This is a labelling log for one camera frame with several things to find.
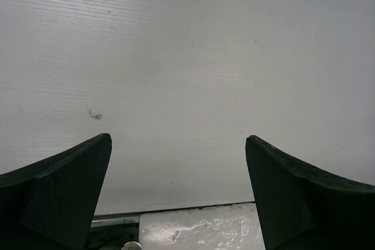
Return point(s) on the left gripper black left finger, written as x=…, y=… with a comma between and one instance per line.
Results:
x=50, y=204

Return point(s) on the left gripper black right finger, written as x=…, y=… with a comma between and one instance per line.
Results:
x=301, y=206

